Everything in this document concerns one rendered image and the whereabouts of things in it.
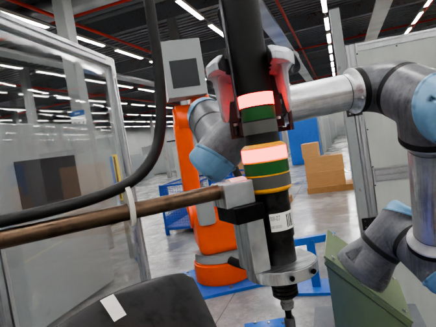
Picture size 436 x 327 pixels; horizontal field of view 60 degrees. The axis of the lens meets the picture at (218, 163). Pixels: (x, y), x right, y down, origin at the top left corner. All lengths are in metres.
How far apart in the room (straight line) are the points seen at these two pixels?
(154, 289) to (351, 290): 0.71
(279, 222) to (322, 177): 9.27
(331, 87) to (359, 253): 0.50
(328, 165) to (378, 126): 7.43
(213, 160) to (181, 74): 3.68
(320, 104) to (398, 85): 0.14
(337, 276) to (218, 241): 3.24
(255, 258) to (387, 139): 1.91
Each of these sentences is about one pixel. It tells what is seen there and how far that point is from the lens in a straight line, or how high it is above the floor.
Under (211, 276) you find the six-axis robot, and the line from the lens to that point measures 4.35.
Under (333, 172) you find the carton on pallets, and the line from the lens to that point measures 9.62.
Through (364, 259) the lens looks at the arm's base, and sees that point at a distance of 1.11.
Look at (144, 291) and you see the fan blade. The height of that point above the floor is 1.42.
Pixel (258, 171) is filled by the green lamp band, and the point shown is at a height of 1.56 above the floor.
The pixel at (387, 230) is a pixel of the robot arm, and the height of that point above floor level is 1.30.
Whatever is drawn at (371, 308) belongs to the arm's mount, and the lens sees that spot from 1.14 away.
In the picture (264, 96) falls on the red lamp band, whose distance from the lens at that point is 0.36.
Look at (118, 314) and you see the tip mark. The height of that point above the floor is 1.41.
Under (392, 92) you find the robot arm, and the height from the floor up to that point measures 1.63.
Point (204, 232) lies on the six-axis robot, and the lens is 4.23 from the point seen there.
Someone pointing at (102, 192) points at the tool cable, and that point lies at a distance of 0.31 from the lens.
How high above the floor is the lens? 1.59
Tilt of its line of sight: 3 degrees down
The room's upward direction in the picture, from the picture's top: 9 degrees counter-clockwise
